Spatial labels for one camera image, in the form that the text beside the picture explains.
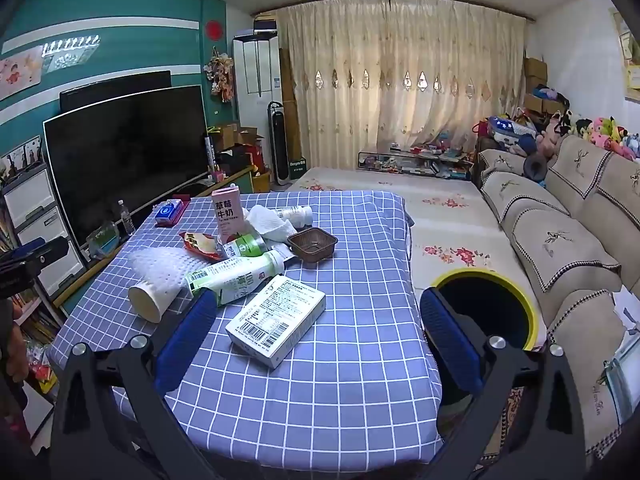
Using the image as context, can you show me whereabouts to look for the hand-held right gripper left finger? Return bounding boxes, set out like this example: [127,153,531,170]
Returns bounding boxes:
[50,287,221,480]

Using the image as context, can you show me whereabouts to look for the crystal wall decoration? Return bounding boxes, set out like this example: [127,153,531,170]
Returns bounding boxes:
[42,34,101,73]

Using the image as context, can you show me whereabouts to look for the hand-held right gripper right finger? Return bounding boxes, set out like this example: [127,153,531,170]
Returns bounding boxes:
[419,286,588,480]

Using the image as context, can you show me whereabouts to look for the framed wall picture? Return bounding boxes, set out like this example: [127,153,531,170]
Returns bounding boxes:
[607,7,640,106]

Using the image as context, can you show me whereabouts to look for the blue checkered tablecloth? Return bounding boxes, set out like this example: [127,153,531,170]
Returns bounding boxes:
[47,191,446,466]

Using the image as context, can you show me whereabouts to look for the hanging flower decoration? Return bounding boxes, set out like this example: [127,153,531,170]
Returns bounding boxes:
[205,47,236,103]

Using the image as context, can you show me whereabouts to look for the papers in clear bag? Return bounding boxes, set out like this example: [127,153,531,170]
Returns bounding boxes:
[602,285,640,426]

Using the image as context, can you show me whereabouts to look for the black tower fan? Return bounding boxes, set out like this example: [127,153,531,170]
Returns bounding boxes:
[267,101,291,183]

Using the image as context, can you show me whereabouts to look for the white dotted paper cup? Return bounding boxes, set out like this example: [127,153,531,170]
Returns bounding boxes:
[127,250,193,323]

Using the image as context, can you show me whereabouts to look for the white drawer cabinet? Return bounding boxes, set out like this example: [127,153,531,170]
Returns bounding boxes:
[0,162,88,301]

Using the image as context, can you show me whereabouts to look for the dark round cushion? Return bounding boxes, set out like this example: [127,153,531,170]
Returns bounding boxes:
[522,152,548,181]

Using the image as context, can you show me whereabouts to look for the beige sofa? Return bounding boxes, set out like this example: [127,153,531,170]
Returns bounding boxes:
[477,135,640,456]

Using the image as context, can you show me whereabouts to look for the white floral mat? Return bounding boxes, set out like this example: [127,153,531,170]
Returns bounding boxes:
[290,167,546,331]

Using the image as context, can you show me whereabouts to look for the white pill bottle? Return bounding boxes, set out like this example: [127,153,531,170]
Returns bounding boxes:
[276,205,314,227]

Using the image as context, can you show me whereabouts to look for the pile of bags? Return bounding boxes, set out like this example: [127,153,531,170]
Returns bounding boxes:
[472,112,541,156]

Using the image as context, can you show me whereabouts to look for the white green-label milk bottle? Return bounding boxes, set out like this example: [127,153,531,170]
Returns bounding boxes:
[184,249,287,307]

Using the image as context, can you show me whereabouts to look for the black wall screen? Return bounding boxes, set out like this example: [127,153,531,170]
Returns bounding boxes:
[59,70,173,116]

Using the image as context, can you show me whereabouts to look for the red snack packet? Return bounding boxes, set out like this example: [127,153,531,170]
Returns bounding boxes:
[178,231,223,262]

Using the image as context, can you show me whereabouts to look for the blue tissue pack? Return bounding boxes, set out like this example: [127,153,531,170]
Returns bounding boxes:
[154,199,183,223]

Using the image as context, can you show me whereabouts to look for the white barcode box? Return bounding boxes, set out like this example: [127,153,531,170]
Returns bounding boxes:
[225,274,327,371]

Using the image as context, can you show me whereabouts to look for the pink milk carton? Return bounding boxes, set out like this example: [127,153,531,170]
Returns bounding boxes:
[210,185,244,246]

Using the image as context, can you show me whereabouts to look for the white standing air conditioner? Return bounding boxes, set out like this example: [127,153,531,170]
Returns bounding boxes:
[232,35,283,193]

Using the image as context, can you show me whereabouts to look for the white tissue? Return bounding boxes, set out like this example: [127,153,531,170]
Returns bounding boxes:
[242,205,298,243]

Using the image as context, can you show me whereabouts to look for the stack of cardboard boxes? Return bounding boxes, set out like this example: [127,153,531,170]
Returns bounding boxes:
[522,57,566,116]

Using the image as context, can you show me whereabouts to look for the clear water bottle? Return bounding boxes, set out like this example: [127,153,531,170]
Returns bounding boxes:
[118,200,137,237]

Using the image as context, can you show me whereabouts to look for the cream embroidered curtain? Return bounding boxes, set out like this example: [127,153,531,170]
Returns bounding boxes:
[272,0,528,191]

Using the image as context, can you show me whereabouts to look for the yellow-rimmed black bin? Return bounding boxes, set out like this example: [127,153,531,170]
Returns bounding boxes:
[422,268,541,356]

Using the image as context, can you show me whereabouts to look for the open cardboard box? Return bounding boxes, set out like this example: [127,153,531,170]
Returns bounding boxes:
[207,122,266,151]

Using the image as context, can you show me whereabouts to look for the large black television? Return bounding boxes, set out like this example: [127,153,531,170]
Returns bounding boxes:
[42,85,211,261]

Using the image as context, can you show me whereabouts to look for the brown plastic tray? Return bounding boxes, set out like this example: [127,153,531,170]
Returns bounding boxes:
[286,227,339,263]

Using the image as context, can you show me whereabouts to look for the pile of plush toys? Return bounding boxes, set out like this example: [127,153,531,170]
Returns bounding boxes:
[530,85,640,161]

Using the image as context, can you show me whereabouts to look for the cluttered glass coffee table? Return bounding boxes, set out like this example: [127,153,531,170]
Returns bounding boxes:
[357,145,476,181]

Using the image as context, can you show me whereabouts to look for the pink wall poster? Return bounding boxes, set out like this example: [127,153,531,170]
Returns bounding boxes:
[0,45,45,101]

